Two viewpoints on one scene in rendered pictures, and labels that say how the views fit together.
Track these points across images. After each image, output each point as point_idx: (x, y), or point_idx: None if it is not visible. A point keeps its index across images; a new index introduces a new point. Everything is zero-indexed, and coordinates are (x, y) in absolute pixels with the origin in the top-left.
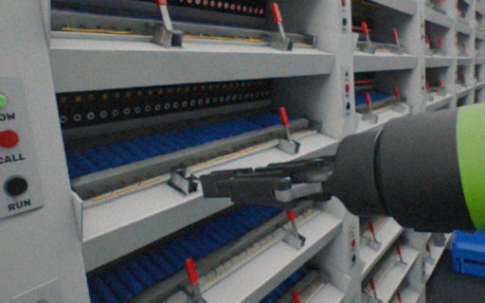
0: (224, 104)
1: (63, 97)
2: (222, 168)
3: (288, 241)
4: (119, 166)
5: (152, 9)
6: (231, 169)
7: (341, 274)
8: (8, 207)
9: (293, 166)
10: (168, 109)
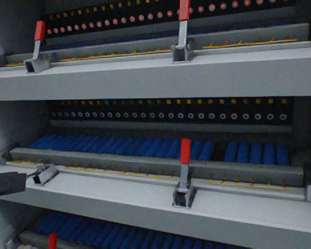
0: (199, 122)
1: (55, 101)
2: (92, 179)
3: None
4: (39, 149)
5: (122, 34)
6: (4, 174)
7: None
8: None
9: None
10: (128, 117)
